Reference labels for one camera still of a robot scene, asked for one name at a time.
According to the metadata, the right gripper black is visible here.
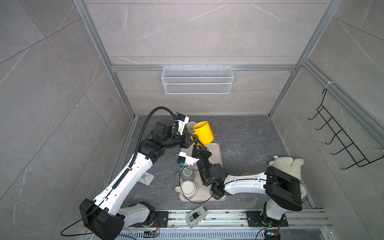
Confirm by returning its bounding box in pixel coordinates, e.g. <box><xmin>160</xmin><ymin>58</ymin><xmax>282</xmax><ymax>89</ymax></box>
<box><xmin>194</xmin><ymin>139</ymin><xmax>215</xmax><ymax>187</ymax></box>

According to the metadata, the light green mug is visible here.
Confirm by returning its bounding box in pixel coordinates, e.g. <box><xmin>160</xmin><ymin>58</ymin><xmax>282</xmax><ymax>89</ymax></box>
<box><xmin>186</xmin><ymin>122</ymin><xmax>197</xmax><ymax>134</ymax></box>

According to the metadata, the yellow mug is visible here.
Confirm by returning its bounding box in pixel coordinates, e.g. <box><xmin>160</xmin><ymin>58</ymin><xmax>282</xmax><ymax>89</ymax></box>
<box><xmin>193</xmin><ymin>121</ymin><xmax>214</xmax><ymax>145</ymax></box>

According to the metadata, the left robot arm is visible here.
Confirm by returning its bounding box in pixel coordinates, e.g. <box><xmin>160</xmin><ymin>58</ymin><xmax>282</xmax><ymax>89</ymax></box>
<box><xmin>79</xmin><ymin>107</ymin><xmax>191</xmax><ymax>240</ymax></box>

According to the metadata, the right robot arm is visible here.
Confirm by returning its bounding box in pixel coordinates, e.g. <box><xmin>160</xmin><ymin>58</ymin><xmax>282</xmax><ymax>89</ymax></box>
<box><xmin>178</xmin><ymin>145</ymin><xmax>303</xmax><ymax>227</ymax></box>

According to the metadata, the grey mug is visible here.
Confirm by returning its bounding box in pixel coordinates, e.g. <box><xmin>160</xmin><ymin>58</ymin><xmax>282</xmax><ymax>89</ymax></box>
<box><xmin>180</xmin><ymin>167</ymin><xmax>195</xmax><ymax>183</ymax></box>

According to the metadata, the white mug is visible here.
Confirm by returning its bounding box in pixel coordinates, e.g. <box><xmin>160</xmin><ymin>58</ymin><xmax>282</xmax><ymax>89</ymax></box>
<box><xmin>175</xmin><ymin>181</ymin><xmax>196</xmax><ymax>201</ymax></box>

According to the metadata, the beige plastic tray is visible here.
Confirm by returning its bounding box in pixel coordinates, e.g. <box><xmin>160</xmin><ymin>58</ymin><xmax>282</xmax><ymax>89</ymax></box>
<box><xmin>179</xmin><ymin>143</ymin><xmax>227</xmax><ymax>203</ymax></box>

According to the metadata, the small white plastic holder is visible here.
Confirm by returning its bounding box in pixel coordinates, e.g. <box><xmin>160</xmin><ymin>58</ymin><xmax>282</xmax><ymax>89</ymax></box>
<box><xmin>139</xmin><ymin>172</ymin><xmax>155</xmax><ymax>186</ymax></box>

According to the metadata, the white teddy bear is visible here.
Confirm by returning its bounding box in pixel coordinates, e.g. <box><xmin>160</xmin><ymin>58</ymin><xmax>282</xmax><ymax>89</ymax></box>
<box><xmin>269</xmin><ymin>156</ymin><xmax>307</xmax><ymax>200</ymax></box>

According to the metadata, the white wire mesh basket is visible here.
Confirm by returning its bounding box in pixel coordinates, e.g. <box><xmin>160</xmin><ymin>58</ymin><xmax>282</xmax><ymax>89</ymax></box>
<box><xmin>162</xmin><ymin>67</ymin><xmax>234</xmax><ymax>95</ymax></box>

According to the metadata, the grey camera box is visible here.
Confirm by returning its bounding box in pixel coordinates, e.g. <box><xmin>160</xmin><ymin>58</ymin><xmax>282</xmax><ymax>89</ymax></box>
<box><xmin>186</xmin><ymin>205</ymin><xmax>209</xmax><ymax>229</ymax></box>

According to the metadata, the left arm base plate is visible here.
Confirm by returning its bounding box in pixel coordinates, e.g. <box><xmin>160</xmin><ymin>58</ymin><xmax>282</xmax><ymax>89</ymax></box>
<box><xmin>142</xmin><ymin>211</ymin><xmax>169</xmax><ymax>228</ymax></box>

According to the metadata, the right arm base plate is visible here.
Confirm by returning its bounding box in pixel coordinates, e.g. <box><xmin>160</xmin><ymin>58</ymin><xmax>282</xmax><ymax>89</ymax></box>
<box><xmin>246</xmin><ymin>211</ymin><xmax>289</xmax><ymax>227</ymax></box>

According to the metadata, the black wire hook rack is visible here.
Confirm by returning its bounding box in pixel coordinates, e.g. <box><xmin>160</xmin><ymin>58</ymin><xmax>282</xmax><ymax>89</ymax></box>
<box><xmin>308</xmin><ymin>89</ymin><xmax>384</xmax><ymax>170</ymax></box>

